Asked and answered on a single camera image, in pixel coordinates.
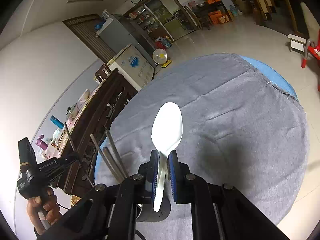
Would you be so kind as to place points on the orange boxes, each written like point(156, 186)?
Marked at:
point(218, 13)

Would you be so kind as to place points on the dark chopstick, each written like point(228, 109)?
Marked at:
point(115, 154)
point(76, 153)
point(103, 156)
point(113, 164)

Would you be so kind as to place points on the white plastic spoon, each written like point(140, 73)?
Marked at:
point(166, 135)

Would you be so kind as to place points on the white chest freezer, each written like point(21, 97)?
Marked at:
point(133, 66)

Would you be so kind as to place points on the small floor fan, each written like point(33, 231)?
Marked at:
point(160, 56)

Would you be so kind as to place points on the red stool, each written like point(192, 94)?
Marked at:
point(312, 48)

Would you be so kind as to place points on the person's left hand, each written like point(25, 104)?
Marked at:
point(50, 207)

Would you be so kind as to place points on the purple water bottle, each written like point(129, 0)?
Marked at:
point(40, 143)

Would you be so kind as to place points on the black perforated utensil holder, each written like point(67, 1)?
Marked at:
point(145, 212)

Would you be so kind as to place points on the white step stool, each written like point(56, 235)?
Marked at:
point(296, 43)

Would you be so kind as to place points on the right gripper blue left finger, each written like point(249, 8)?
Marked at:
point(151, 174)

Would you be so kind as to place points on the dark carved wooden table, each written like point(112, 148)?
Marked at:
point(103, 106)

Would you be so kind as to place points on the grey refrigerator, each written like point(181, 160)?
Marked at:
point(118, 32)

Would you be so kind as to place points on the grey table cloth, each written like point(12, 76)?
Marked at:
point(242, 125)

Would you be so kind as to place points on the blue thermos bottle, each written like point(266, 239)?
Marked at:
point(57, 122)

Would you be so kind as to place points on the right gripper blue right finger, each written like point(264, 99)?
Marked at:
point(179, 185)

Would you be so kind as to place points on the shelf with goods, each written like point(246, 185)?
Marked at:
point(153, 18)

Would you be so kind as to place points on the dark wooden side table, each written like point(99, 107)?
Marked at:
point(199, 14)

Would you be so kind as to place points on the wooden chair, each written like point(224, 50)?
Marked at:
point(102, 73)

